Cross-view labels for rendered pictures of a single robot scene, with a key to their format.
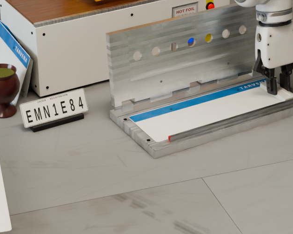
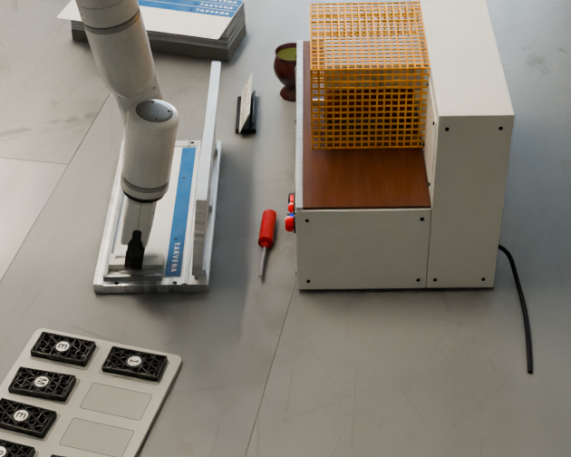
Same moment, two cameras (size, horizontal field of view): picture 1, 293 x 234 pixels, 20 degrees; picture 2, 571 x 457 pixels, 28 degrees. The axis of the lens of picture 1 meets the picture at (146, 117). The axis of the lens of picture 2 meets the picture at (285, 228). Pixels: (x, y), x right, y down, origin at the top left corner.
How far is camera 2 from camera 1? 3.25 m
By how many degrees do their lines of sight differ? 92
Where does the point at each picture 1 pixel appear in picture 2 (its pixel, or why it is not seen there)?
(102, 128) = not seen: hidden behind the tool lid
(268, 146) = (67, 224)
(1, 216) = (75, 16)
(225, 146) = (96, 198)
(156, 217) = (45, 123)
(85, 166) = not seen: hidden behind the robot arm
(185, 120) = not seen: hidden behind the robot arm
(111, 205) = (85, 108)
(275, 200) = not seen: outside the picture
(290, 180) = (4, 211)
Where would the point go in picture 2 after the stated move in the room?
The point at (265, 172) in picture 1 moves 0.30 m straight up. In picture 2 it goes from (33, 203) to (4, 74)
